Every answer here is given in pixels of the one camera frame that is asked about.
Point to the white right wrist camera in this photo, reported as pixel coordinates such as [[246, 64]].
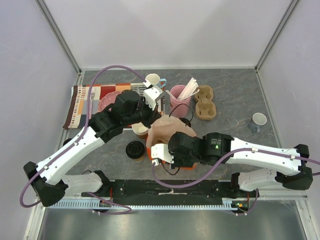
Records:
[[159, 153]]

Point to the pink handled fork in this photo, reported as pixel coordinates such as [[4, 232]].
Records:
[[91, 102]]

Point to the pink utensil holder cup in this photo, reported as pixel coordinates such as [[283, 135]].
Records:
[[181, 107]]

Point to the colourful patchwork placemat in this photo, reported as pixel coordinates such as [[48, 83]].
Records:
[[80, 105]]

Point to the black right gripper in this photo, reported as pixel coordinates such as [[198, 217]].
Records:
[[172, 153]]

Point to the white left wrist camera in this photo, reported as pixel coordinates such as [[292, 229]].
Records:
[[152, 95]]

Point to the grey cable duct rail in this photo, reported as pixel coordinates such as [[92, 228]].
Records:
[[95, 204]]

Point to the pink polka dot plate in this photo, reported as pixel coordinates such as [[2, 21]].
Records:
[[108, 99]]

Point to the orange paper bag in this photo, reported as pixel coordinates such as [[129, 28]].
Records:
[[163, 129]]

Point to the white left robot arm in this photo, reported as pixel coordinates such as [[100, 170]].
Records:
[[48, 177]]

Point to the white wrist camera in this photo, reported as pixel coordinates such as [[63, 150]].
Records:
[[159, 153], [152, 95]]

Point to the stack of paper cups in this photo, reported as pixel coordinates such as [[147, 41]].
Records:
[[140, 130]]

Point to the light blue mug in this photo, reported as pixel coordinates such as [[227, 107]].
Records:
[[155, 80]]

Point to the black plastic cup lid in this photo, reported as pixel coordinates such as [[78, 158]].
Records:
[[135, 149]]

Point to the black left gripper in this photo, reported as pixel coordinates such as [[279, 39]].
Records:
[[154, 115]]

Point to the brown paper coffee cup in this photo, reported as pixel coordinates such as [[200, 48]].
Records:
[[137, 160]]

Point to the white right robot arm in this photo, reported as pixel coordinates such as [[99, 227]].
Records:
[[277, 166]]

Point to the small white paper cup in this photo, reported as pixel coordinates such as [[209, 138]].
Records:
[[257, 121]]

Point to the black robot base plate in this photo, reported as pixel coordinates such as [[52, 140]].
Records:
[[138, 191]]

